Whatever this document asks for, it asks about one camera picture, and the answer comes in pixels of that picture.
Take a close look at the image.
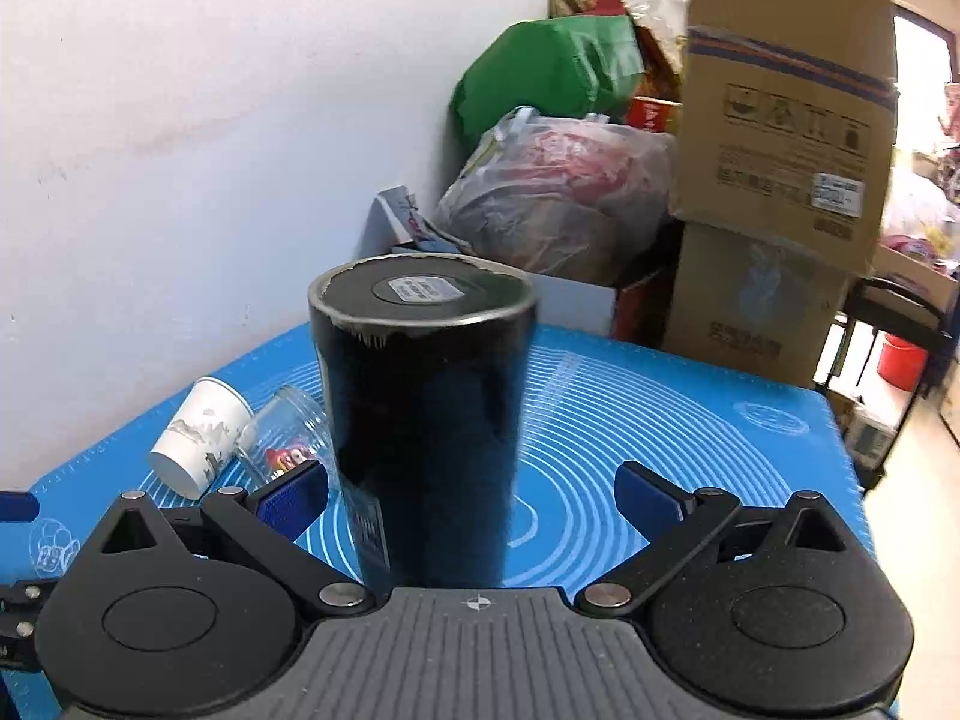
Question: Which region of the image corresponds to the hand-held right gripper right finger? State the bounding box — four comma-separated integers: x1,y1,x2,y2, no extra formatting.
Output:
576,463,875,612

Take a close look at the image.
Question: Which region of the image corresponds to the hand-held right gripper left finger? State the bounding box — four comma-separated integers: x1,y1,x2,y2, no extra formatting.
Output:
64,460,376,616

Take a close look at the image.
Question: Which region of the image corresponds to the black tumbler cup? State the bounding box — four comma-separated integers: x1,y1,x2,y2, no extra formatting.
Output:
307,255,541,590

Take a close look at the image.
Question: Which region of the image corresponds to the clear glass cup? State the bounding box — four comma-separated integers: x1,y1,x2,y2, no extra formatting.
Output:
238,384,338,486

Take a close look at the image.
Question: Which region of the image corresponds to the white paper cup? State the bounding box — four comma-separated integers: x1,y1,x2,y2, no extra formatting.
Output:
148,379,254,502

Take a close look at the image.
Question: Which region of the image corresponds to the red paper cup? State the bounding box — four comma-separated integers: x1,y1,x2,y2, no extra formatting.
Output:
626,94,683,134

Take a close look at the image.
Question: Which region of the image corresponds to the blue silicone mat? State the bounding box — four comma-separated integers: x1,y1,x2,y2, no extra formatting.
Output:
0,322,901,720

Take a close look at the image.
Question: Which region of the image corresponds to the red carton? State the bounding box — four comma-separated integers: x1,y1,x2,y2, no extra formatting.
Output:
611,262,676,350

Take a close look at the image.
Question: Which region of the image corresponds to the white carton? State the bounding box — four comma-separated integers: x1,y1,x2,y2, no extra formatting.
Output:
525,271,620,338

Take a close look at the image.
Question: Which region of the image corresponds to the small brown cardboard box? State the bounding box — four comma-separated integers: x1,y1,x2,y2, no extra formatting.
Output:
660,217,856,391

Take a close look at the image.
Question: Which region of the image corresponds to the red bucket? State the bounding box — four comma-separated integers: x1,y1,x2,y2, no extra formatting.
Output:
876,334,931,391

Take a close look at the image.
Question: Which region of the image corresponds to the white and blue printed box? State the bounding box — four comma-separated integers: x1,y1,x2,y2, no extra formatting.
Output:
373,186,470,256

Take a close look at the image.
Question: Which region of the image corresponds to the clear plastic bag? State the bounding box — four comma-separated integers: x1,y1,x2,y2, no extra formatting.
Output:
435,109,680,286

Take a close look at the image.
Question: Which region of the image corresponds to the large brown cardboard box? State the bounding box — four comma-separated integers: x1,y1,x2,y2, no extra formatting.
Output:
667,0,901,278

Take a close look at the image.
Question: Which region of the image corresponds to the green bag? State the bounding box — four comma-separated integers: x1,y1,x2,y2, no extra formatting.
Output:
450,15,653,158

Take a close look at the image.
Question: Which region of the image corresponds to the black metal frame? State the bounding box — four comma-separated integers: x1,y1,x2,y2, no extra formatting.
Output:
817,277,950,496

